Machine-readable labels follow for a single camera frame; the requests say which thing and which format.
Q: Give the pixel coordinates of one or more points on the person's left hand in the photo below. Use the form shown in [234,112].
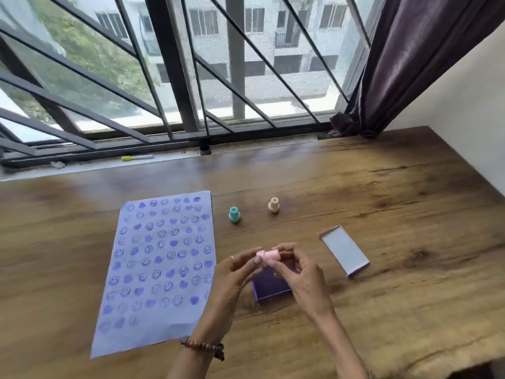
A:
[227,288]

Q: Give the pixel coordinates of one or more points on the person's right hand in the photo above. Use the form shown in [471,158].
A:
[305,286]

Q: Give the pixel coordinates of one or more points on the person's right thumb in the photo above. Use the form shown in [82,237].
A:
[278,270]

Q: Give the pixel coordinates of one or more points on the person's right middle finger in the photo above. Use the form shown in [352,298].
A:
[299,261]

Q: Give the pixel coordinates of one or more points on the person's left thumb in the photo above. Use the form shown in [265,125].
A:
[249,272]

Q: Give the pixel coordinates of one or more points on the pink toy stamp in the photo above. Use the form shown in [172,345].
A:
[269,256]

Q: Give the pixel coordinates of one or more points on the person's left forearm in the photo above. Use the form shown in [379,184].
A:
[195,361]

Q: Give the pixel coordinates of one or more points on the person's right forearm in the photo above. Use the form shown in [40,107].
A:
[343,347]

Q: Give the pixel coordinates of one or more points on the purple box base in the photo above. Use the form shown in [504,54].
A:
[272,286]

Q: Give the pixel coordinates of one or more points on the purple box lid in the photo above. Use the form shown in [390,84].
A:
[344,250]

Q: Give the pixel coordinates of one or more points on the teal toy stamp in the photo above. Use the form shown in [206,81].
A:
[234,214]

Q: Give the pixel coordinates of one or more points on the cream toy stamp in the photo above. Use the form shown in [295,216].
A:
[273,205]

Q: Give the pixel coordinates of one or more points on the purple stamped paper sheet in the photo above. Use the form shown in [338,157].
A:
[157,268]

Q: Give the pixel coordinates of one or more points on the yellow marker pen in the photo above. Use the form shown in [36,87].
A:
[136,157]

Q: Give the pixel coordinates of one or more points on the black metal window grille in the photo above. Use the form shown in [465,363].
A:
[173,70]

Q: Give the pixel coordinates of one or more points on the crumpled white paper scrap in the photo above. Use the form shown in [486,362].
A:
[57,164]

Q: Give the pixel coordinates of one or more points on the dark purple curtain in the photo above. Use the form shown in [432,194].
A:
[402,63]

